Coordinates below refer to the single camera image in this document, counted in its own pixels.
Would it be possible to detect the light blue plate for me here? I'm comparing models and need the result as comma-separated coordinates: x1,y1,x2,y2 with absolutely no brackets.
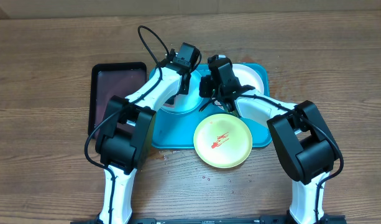
162,70,203,114

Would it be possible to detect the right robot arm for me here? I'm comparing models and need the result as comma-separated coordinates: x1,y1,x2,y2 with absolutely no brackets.
200,55,344,223

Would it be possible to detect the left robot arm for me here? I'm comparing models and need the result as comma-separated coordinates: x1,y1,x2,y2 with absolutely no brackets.
96,43,201,223

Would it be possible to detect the teal serving tray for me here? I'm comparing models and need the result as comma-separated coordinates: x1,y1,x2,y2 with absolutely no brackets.
152,64,272,149

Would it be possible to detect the black rectangular tray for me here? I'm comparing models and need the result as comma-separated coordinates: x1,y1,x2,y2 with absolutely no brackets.
88,62,147,134

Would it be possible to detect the white plate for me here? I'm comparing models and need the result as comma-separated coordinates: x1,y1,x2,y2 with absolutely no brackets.
232,63,265,94

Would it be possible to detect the yellow green plate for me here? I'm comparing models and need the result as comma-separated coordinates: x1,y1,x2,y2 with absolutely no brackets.
193,114,252,169

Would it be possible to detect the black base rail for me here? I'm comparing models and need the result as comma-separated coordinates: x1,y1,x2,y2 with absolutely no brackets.
70,215,347,224

